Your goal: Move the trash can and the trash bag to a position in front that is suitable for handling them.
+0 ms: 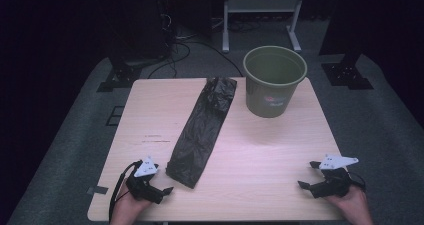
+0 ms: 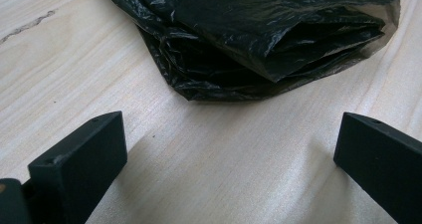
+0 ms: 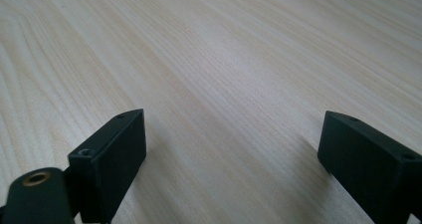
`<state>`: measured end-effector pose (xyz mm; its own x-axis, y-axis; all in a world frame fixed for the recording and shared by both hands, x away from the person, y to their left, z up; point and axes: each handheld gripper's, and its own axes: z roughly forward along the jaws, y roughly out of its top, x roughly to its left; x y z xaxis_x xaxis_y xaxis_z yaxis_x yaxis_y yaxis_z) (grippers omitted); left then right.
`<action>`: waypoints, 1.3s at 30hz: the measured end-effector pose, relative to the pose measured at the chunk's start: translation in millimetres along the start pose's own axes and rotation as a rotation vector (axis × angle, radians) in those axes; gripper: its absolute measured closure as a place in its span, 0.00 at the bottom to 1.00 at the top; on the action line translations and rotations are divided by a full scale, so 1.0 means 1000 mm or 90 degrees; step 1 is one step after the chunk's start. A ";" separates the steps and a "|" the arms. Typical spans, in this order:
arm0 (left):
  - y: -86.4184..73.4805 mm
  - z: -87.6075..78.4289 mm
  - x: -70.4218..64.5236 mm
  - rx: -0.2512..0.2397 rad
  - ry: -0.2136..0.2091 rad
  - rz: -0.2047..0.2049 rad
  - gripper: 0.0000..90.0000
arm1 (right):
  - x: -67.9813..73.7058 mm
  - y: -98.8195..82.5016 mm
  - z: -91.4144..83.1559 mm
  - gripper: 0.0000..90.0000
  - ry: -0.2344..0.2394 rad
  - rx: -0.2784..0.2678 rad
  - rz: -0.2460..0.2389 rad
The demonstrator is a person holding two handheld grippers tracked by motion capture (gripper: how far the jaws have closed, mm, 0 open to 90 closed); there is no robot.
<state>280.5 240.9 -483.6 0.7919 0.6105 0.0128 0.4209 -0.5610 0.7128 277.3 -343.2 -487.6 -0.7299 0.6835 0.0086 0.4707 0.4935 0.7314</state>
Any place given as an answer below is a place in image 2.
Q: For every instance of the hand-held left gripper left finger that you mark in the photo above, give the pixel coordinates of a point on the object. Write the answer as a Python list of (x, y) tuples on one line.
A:
[(79, 164)]

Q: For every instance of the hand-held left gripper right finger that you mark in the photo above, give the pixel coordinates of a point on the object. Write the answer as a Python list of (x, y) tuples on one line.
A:
[(384, 164)]

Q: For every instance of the black plastic trash bag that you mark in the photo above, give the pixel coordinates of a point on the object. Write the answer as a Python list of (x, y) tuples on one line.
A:
[(239, 35)]

